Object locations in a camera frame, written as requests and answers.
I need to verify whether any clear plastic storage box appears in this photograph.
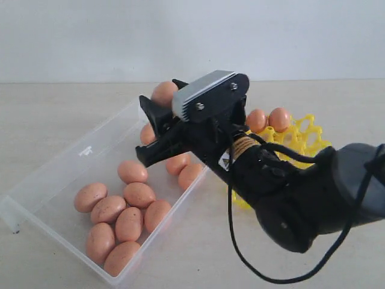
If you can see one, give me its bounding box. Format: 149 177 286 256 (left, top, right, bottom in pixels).
1 101 206 288

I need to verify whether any brown egg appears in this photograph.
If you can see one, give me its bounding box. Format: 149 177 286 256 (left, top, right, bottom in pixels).
144 199 171 233
151 81 178 108
103 241 141 277
245 109 268 133
73 182 108 213
90 195 126 224
123 182 156 209
165 153 191 176
178 163 203 191
268 107 291 132
115 207 143 242
117 160 148 184
140 123 156 146
85 222 116 264

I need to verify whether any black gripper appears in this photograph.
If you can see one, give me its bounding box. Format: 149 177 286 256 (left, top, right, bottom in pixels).
135 79 248 178

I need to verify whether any yellow plastic egg tray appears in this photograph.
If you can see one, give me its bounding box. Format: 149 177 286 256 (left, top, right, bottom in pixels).
225 113 333 211

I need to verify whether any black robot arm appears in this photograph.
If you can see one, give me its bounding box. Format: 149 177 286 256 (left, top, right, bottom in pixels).
136 74 384 253

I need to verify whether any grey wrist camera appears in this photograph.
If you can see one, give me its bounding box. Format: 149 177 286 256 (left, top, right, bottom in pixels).
172 70 250 123

